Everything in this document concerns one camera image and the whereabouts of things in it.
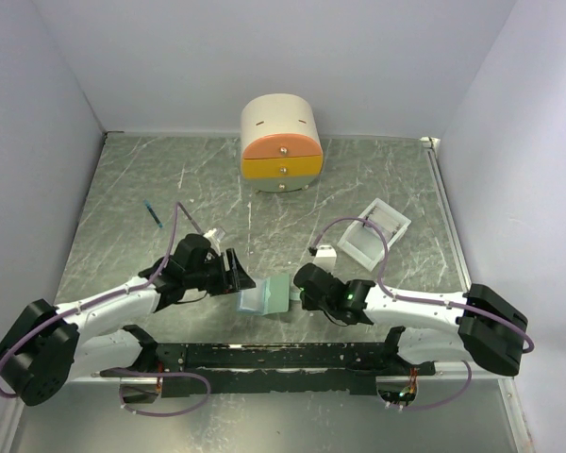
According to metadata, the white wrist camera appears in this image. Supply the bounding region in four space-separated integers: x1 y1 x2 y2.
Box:
203 227 226 255
312 244 337 273

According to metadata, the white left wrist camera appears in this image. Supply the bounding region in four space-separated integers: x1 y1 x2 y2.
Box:
203 227 226 255

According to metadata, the aluminium frame rail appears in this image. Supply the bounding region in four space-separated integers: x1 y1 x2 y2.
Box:
0 358 514 453

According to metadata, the blue pen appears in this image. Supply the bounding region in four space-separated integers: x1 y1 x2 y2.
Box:
143 199 163 228

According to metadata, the round pastel drawer cabinet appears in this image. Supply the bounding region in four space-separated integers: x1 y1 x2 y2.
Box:
241 93 324 193

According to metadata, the mint green card holder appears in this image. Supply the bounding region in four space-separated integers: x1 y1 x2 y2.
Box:
237 274 300 316

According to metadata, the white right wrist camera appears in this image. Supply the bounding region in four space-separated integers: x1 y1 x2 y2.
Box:
312 244 337 273

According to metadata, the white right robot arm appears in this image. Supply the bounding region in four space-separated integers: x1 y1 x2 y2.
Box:
293 263 534 378

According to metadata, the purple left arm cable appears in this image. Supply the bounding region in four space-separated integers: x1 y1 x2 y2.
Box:
0 202 212 417

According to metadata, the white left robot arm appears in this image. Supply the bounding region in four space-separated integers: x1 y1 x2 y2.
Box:
0 233 256 407

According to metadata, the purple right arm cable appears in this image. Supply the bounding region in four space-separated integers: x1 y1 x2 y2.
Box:
309 216 535 411

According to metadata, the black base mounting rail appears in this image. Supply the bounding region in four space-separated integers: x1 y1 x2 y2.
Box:
125 326 435 398

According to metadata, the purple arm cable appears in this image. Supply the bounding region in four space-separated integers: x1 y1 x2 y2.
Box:
0 202 212 417
309 216 535 411

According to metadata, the white card tray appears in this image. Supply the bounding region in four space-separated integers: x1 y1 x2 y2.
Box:
338 198 411 271

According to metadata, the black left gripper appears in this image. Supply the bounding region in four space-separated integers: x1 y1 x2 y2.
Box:
185 247 256 296

